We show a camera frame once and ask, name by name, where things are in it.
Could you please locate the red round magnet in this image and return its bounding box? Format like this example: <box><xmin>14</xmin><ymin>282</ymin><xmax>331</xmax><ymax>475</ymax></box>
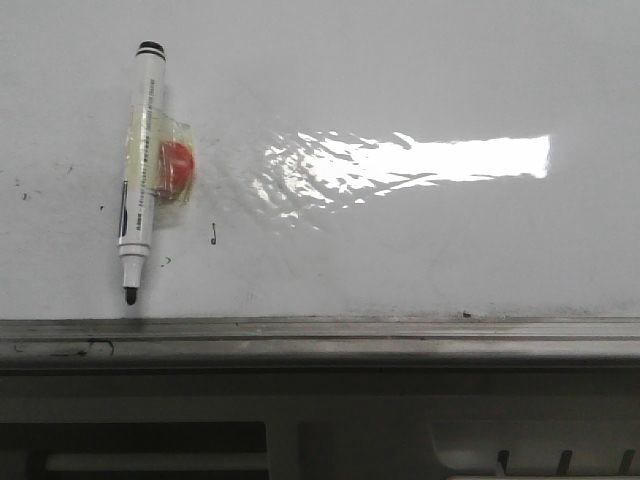
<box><xmin>158</xmin><ymin>141</ymin><xmax>195</xmax><ymax>198</ymax></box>

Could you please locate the white black whiteboard marker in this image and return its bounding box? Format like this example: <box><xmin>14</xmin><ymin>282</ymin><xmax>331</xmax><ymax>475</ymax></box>
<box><xmin>118</xmin><ymin>41</ymin><xmax>166</xmax><ymax>306</ymax></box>

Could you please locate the white whiteboard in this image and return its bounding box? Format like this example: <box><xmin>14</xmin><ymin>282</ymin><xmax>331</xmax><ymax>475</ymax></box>
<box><xmin>1</xmin><ymin>1</ymin><xmax>639</xmax><ymax>319</ymax></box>

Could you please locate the grey metal whiteboard tray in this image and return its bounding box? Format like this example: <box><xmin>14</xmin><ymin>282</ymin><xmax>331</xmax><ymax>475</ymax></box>
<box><xmin>1</xmin><ymin>316</ymin><xmax>639</xmax><ymax>371</ymax></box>

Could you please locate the white plastic housing below tray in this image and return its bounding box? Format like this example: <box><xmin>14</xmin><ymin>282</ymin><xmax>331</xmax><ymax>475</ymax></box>
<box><xmin>1</xmin><ymin>369</ymin><xmax>639</xmax><ymax>479</ymax></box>

